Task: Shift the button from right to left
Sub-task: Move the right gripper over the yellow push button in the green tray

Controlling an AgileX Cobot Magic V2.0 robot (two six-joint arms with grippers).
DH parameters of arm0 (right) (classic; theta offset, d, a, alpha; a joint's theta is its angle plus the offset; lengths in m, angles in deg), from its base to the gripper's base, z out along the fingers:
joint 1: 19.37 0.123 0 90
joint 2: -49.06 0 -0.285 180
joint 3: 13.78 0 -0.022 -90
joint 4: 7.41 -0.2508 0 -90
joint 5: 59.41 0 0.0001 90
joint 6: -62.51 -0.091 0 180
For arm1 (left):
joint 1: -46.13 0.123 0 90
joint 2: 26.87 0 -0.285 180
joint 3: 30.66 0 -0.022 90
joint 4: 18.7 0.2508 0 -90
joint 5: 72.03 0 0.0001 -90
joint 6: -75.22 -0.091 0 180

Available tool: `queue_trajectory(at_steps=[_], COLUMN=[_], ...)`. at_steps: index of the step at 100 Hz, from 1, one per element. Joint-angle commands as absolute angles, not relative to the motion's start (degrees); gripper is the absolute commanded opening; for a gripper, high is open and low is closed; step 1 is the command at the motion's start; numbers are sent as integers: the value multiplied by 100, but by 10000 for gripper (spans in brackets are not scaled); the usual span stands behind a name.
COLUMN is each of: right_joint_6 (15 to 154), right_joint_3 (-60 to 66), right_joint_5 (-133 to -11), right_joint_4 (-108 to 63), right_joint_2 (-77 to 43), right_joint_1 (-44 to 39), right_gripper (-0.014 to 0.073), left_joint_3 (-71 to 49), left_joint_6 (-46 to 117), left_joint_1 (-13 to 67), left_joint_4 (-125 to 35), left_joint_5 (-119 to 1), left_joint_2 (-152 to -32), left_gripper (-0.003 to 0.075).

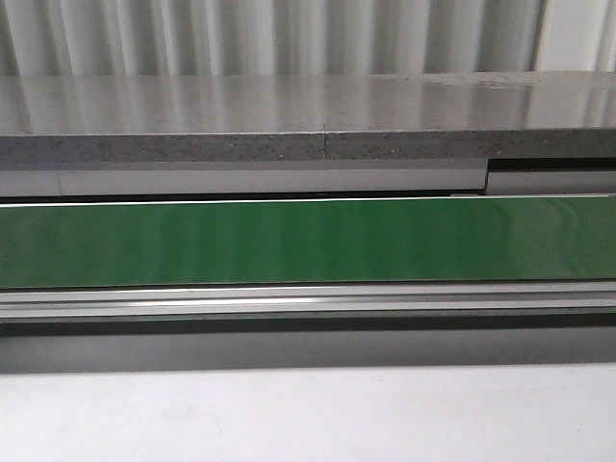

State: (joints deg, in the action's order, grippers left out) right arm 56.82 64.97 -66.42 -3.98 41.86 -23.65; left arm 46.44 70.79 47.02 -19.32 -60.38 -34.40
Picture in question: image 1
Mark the green conveyor belt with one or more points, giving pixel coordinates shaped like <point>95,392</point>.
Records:
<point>307,241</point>

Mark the grey stone slab right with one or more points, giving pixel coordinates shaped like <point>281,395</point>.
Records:
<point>569,114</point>

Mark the grey stone slab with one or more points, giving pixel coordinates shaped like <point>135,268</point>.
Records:
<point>569,114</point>
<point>142,119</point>

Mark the grey stone slab left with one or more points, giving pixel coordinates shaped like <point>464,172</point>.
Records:
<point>142,119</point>

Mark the white pleated curtain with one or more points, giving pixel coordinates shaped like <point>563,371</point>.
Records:
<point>304,37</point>

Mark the front aluminium conveyor rail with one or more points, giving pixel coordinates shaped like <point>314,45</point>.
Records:
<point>308,308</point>

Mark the aluminium conveyor rail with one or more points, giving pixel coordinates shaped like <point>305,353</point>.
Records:
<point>308,308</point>
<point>317,179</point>

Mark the rear aluminium conveyor rail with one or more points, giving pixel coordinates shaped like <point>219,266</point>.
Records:
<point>317,179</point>

